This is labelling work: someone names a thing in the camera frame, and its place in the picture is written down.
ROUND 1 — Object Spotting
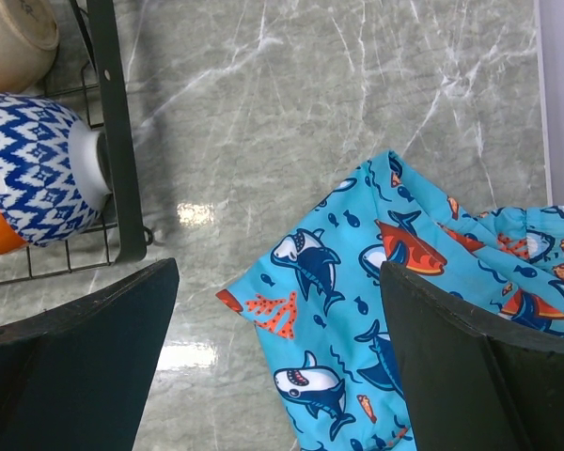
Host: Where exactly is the red pattern blue zigzag bowl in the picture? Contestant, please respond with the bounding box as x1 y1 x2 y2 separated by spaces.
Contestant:
0 92 112 247

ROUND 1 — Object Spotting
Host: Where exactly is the black two-tier dish rack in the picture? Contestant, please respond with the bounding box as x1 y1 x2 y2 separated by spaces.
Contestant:
0 1 153 286

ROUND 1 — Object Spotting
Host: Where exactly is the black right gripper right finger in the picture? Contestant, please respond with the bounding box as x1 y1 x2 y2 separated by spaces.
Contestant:
380 262 564 450

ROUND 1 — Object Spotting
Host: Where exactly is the blue shark print cloth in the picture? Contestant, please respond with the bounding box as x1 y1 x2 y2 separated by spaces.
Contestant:
218 151 564 450

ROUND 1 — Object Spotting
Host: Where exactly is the beige bowl white inside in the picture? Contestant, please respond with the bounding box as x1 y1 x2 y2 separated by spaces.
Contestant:
0 0 60 93

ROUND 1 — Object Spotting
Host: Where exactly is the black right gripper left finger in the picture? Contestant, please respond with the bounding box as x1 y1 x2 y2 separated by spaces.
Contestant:
0 258 179 450

